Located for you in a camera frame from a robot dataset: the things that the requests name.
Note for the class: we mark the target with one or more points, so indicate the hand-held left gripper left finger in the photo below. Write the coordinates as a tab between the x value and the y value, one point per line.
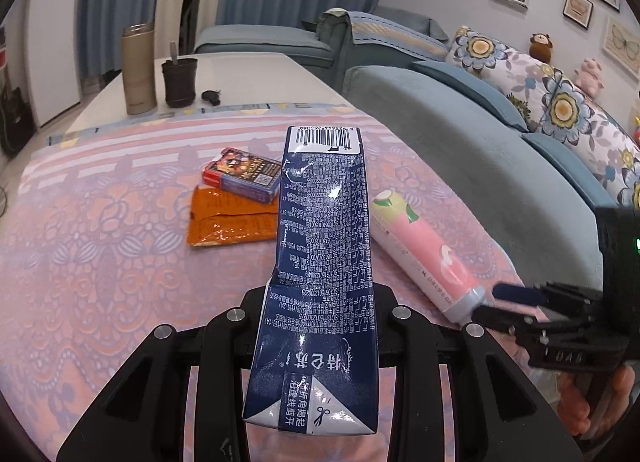
225	342

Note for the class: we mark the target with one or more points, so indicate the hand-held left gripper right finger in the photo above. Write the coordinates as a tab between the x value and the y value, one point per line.
410	342

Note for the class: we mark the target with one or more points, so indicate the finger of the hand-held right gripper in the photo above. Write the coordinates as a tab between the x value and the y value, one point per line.
495	317
520	294

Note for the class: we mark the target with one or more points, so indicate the pink plastic bottle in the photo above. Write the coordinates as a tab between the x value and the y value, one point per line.
415	247

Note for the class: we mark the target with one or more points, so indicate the dark blue milk carton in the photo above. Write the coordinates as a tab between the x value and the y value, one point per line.
320	242

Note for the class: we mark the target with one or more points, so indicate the person's right hand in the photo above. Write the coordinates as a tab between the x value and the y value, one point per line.
572	402

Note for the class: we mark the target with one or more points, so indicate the orange snack packet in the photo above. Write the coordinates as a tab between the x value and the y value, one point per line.
225	222

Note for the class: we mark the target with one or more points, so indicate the blue seat cushion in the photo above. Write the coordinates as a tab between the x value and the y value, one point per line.
570	167
470	92

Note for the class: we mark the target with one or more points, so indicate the pink floral tablecloth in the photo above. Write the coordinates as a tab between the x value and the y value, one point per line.
100	267

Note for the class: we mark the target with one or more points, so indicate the blue sofa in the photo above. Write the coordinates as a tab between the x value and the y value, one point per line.
450	142

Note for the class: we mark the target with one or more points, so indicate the colourful card box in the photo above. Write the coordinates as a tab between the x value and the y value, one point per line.
240	174

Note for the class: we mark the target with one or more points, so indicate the pink pig plush toy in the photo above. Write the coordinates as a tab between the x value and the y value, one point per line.
589	78

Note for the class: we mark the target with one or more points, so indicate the floral sofa back cover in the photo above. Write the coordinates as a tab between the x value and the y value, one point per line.
525	77

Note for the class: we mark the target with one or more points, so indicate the black car key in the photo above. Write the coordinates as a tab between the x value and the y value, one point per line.
211	96

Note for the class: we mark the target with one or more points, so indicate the brown monkey plush toy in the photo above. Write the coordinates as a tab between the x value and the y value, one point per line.
541	47

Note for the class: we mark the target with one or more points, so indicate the light framed butterfly picture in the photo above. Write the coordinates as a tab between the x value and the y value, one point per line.
622	42

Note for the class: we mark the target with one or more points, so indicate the dark brown cup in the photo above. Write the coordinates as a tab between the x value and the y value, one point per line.
179	84

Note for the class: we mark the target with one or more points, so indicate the white coffee table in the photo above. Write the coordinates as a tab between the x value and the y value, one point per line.
260	79

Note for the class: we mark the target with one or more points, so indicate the tan thermos bottle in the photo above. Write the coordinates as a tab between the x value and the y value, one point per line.
139	72

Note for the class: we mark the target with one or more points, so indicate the black framed beige picture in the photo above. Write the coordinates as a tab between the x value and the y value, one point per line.
577	9

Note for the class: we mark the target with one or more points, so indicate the blue patterned armrest cover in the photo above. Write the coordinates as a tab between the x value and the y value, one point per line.
395	37

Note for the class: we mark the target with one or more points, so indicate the blue sofa pillow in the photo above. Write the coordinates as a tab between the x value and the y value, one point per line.
415	19

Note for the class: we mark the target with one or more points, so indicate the grey spoon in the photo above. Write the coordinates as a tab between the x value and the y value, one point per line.
173	52

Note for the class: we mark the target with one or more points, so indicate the black guitar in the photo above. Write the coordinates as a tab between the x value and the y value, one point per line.
15	117

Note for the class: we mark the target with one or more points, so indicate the white refrigerator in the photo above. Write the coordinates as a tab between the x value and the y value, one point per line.
52	52

